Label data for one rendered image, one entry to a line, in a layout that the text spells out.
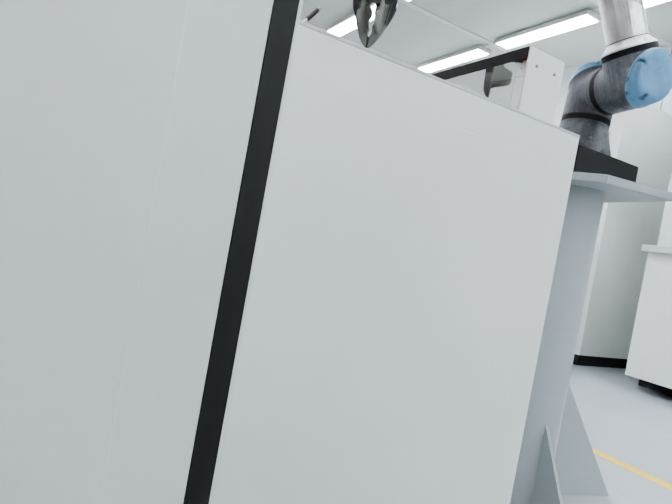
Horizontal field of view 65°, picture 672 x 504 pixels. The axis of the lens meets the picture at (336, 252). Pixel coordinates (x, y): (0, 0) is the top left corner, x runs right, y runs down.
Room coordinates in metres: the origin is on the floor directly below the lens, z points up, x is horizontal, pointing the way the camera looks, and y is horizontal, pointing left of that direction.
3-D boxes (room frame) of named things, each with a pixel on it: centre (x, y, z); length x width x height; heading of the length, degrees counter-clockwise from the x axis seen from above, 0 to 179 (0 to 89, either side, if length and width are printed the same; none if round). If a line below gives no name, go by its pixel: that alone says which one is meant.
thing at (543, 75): (1.19, -0.17, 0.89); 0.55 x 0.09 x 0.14; 30
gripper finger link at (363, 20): (1.07, 0.03, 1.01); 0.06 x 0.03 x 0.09; 165
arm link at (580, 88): (1.35, -0.57, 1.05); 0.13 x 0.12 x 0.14; 15
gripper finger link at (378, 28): (1.06, 0.00, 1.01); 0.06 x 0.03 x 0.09; 165
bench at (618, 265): (4.77, -1.67, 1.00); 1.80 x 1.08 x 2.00; 30
